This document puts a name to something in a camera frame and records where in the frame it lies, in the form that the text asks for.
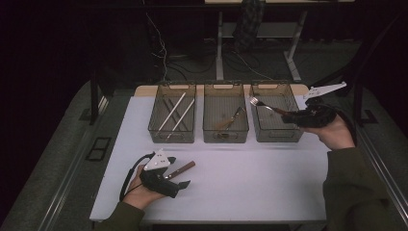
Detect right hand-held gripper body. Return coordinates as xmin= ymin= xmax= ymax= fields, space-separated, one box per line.
xmin=297 ymin=81 xmax=348 ymax=129

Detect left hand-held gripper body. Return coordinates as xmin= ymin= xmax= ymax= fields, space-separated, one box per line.
xmin=140 ymin=147 xmax=181 ymax=199

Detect smoky clear plastic bin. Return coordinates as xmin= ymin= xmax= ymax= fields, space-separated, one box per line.
xmin=202 ymin=80 xmax=250 ymax=144
xmin=147 ymin=80 xmax=197 ymax=144
xmin=248 ymin=80 xmax=307 ymax=143

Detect black long handle spoon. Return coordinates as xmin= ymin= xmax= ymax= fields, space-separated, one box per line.
xmin=218 ymin=106 xmax=246 ymax=140

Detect person's right hand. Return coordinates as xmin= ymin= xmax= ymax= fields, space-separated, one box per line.
xmin=301 ymin=115 xmax=357 ymax=151

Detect person's left hand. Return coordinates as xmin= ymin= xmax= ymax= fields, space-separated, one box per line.
xmin=122 ymin=165 xmax=166 ymax=211

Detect black metal stand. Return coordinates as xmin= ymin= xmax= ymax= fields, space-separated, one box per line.
xmin=309 ymin=13 xmax=402 ymax=128
xmin=89 ymin=68 xmax=116 ymax=126

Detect desk with white legs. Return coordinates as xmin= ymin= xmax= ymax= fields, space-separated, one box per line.
xmin=204 ymin=0 xmax=355 ymax=83

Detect dark plaid cloth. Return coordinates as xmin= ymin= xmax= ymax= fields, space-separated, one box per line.
xmin=233 ymin=0 xmax=267 ymax=52

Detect right hand-held gripper black cable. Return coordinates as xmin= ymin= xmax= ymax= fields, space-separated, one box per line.
xmin=333 ymin=104 xmax=359 ymax=145

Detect hand-held gripper black cable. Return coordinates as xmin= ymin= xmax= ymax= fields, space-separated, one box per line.
xmin=333 ymin=104 xmax=359 ymax=145
xmin=118 ymin=153 xmax=155 ymax=202

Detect left hand-held gripper black cable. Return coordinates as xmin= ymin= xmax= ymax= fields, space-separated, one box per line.
xmin=118 ymin=153 xmax=155 ymax=202

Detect metal rail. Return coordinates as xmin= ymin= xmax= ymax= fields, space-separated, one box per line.
xmin=38 ymin=95 xmax=110 ymax=231
xmin=350 ymin=118 xmax=408 ymax=219

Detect tangled black cables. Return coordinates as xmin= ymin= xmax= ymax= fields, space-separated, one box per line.
xmin=167 ymin=47 xmax=273 ymax=81

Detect thin white cable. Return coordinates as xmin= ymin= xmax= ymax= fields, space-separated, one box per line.
xmin=145 ymin=13 xmax=169 ymax=81

